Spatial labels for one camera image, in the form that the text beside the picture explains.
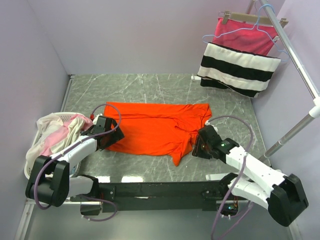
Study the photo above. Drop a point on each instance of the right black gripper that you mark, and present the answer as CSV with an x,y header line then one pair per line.
x,y
197,151

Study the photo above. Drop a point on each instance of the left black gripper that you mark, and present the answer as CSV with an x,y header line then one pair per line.
x,y
116,136

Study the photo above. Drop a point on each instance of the orange t-shirt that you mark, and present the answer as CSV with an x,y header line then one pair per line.
x,y
158,129

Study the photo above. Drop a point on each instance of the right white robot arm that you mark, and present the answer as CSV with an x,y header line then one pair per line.
x,y
282,195

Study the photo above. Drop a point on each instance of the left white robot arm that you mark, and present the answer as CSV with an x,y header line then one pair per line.
x,y
50,183

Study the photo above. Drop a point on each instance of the cream and pink clothes pile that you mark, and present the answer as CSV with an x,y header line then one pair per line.
x,y
56,134

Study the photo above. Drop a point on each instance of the black base beam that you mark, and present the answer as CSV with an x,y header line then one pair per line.
x,y
151,196

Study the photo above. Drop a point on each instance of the black white striped cloth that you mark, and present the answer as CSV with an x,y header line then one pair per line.
x,y
244,72

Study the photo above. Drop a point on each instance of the silver clothes rack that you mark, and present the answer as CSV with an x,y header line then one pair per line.
x,y
263,120

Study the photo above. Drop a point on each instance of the pink towel on hanger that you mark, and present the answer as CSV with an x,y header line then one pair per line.
x,y
245,37

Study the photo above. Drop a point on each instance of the wooden clip hanger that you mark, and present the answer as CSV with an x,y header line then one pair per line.
x,y
243,17

